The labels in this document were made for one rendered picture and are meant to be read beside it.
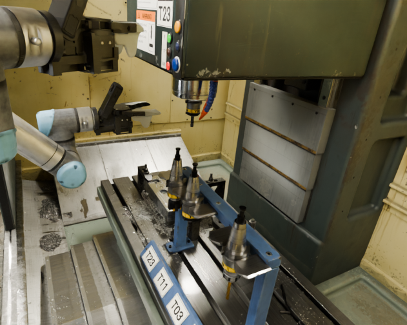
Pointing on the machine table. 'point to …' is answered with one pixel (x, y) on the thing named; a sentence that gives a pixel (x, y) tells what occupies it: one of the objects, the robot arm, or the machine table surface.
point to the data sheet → (148, 4)
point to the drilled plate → (162, 200)
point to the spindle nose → (191, 89)
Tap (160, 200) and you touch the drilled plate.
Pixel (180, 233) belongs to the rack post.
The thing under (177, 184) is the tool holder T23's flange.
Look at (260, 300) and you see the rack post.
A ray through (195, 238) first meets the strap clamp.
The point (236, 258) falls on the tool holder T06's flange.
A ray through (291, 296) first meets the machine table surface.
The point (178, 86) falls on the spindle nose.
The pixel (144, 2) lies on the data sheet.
